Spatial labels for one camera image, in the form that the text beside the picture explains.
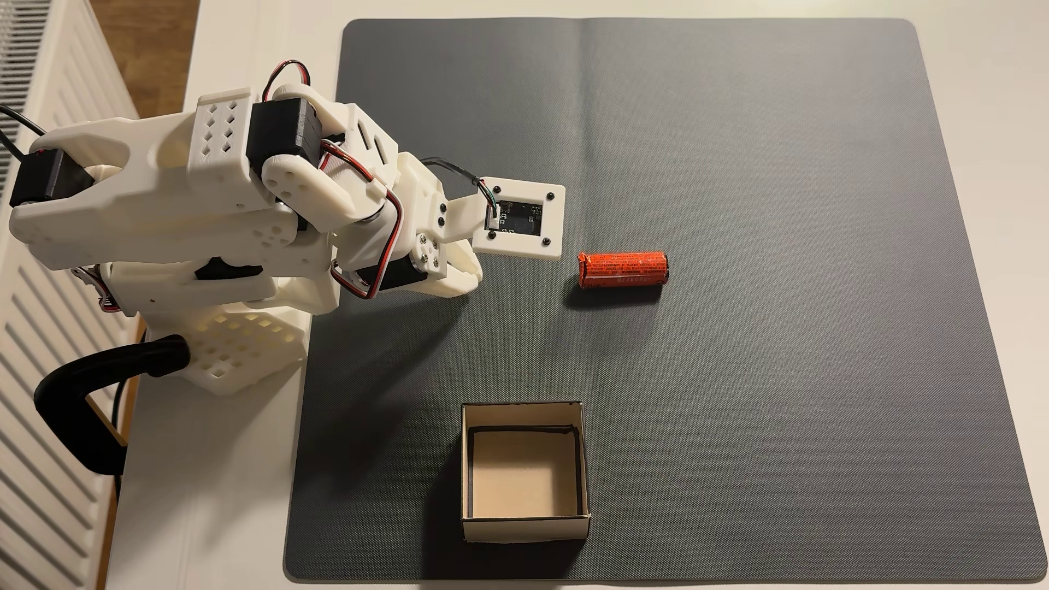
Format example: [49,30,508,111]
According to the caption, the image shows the red cylindrical battery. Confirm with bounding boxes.
[577,251,670,290]

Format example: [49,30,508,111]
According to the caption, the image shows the thin black camera cable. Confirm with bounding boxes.
[421,157,499,213]

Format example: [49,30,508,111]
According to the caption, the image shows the large grey table mat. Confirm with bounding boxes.
[282,18,1049,585]

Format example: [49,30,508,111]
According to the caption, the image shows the white framed camera board mount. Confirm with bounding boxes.
[446,176,567,262]

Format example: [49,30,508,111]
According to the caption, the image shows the small open cardboard box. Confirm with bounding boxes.
[459,400,593,545]

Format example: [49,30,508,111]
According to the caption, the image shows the black table clamp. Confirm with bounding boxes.
[33,334,192,477]

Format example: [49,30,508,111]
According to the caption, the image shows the white wall radiator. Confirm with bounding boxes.
[0,0,145,590]

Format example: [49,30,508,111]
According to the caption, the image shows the red and black servo cable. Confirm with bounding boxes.
[318,139,405,301]

